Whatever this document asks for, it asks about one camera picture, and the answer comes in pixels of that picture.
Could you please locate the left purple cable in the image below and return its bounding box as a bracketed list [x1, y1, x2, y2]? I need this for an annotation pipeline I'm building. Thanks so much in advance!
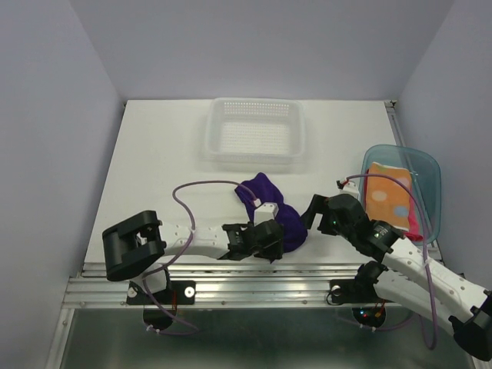
[141, 180, 262, 336]

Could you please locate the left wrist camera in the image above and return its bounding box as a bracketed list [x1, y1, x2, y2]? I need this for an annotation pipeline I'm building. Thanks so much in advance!
[253, 201, 278, 226]

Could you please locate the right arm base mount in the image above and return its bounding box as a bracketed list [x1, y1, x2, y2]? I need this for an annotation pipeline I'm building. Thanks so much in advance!
[325, 279, 398, 331]

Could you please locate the teal translucent plastic tray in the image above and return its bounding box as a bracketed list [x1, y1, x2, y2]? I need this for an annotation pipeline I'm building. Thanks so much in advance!
[360, 145, 441, 244]

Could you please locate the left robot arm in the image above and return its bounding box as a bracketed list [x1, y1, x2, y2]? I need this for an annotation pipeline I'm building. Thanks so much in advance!
[102, 210, 284, 303]

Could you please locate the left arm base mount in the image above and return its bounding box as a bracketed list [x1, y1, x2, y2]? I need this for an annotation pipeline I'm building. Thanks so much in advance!
[126, 280, 196, 331]

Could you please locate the aluminium table edge rail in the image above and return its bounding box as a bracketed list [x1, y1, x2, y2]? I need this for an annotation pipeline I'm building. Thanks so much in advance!
[62, 263, 361, 310]

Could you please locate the orange and blue patterned towel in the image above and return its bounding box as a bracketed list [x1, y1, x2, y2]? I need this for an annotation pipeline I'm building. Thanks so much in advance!
[365, 162, 411, 231]

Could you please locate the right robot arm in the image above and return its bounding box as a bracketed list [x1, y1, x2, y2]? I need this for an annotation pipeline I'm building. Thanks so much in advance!
[301, 194, 491, 361]

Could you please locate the white perforated plastic basket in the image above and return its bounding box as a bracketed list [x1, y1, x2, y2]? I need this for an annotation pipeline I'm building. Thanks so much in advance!
[204, 98, 306, 165]

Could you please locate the purple towel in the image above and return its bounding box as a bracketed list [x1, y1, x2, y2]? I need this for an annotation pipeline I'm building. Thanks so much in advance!
[241, 172, 308, 253]

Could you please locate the pink microfiber towel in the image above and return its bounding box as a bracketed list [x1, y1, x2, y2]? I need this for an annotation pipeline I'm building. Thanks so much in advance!
[364, 177, 422, 241]

